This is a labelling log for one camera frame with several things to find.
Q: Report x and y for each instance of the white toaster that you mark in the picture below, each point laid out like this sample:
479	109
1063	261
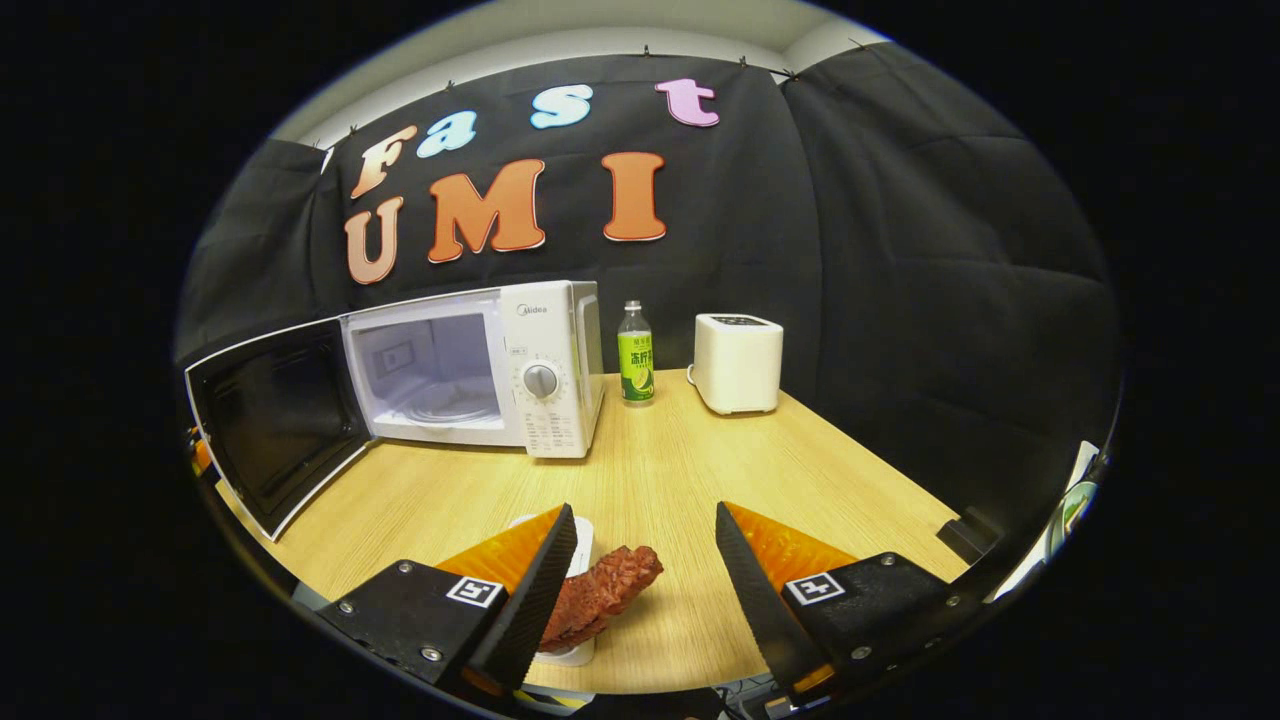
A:
738	365

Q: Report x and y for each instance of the red-brown meat piece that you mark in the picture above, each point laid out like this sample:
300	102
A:
605	590

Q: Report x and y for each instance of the white ridged dish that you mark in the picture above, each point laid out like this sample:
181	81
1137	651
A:
575	655

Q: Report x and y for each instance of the black box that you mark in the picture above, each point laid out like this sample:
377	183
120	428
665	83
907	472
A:
968	535

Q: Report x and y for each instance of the black backdrop cloth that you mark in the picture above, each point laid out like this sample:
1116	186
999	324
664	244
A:
900	250

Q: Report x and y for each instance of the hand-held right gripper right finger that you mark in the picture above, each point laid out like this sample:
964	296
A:
760	610

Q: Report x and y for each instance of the white microwave oven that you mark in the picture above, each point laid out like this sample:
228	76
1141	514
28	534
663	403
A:
550	400

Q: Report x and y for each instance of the white and green object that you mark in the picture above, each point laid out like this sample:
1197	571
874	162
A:
1072	505

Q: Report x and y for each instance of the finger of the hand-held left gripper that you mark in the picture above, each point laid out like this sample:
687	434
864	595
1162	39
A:
202	455

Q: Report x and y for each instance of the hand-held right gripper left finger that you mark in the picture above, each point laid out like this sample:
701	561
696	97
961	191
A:
535	610

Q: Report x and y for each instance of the green label drink bottle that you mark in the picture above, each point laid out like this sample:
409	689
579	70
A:
636	365

